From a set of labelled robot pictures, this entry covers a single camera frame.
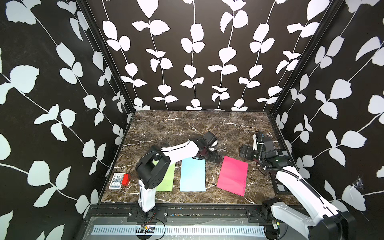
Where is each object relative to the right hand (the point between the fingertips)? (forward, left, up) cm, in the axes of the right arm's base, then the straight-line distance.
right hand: (245, 147), depth 83 cm
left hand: (-2, +15, -7) cm, 17 cm away
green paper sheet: (-17, +44, -12) cm, 49 cm away
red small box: (-16, +66, -9) cm, 69 cm away
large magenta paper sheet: (-11, +6, -16) cm, 20 cm away
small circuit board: (-38, +52, -14) cm, 66 cm away
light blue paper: (-11, +30, -15) cm, 35 cm away
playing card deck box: (-16, +73, -13) cm, 76 cm away
